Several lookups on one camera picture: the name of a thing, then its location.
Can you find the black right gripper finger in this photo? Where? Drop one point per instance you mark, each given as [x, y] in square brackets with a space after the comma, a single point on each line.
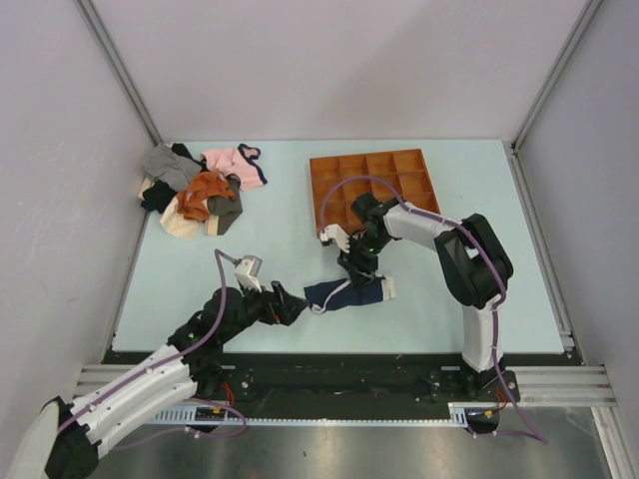
[368, 276]
[355, 274]

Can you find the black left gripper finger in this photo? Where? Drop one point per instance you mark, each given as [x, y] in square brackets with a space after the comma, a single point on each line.
[282, 296]
[290, 310]

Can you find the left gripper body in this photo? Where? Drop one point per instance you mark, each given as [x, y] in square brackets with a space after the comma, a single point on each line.
[257, 306]

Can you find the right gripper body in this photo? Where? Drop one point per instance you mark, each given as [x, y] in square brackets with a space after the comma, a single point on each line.
[363, 251]

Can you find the navy underwear with white trim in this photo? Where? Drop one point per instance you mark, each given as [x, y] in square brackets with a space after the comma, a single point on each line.
[334, 295]

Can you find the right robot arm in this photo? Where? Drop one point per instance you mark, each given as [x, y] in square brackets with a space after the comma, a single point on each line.
[474, 264]

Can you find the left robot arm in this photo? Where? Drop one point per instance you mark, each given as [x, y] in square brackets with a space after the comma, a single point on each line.
[187, 366]

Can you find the olive and beige underwear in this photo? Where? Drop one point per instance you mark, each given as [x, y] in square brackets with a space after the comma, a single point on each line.
[223, 213]

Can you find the cream underwear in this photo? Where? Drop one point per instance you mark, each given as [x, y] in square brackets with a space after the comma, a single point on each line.
[174, 223]

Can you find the orange underwear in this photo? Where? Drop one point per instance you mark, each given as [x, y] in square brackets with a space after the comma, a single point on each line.
[192, 201]

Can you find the pink underwear with navy trim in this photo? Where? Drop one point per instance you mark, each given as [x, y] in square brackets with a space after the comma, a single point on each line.
[240, 161]

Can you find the black underwear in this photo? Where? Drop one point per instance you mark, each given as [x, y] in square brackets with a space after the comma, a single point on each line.
[157, 197]

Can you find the grey ribbed underwear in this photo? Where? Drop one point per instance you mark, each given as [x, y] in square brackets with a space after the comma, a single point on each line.
[163, 164]

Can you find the wooden compartment tray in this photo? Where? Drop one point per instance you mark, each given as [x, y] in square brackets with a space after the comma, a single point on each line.
[337, 181]

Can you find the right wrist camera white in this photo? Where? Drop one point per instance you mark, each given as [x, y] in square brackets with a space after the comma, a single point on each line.
[334, 234]

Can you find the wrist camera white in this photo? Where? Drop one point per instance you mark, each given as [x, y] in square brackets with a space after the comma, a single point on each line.
[247, 271]
[334, 234]

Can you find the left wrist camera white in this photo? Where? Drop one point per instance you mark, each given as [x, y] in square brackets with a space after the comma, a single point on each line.
[247, 271]

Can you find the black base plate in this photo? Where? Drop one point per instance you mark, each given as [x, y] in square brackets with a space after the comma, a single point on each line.
[248, 376]

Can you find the aluminium corner post right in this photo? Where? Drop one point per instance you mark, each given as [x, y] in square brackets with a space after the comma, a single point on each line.
[560, 65]

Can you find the aluminium corner post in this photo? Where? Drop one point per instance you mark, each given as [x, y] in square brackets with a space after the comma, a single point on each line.
[560, 65]
[98, 29]

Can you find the aluminium rail front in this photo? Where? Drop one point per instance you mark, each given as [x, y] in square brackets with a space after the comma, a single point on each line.
[539, 386]

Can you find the aluminium corner post left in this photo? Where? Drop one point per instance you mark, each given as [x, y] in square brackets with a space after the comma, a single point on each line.
[98, 29]

